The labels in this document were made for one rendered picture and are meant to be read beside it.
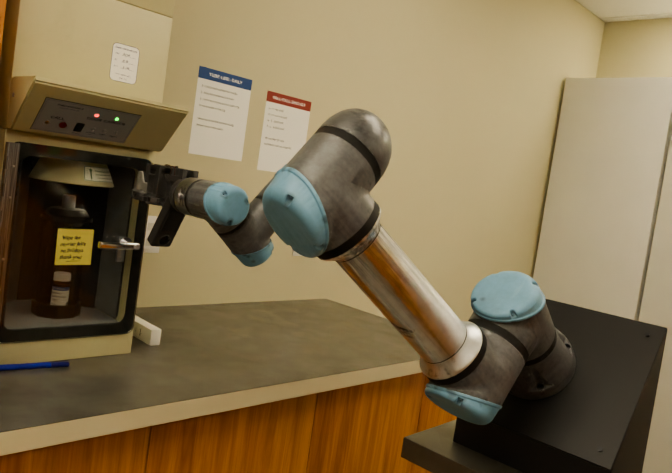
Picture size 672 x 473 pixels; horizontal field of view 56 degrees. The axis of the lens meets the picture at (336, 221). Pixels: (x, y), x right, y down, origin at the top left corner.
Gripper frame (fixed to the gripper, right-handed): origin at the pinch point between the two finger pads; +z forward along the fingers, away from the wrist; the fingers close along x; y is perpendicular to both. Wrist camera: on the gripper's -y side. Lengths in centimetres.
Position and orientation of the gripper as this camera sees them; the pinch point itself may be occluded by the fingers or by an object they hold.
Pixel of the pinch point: (137, 194)
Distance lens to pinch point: 145.6
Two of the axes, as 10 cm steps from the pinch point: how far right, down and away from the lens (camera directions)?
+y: 1.4, -9.9, -0.6
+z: -7.1, -1.5, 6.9
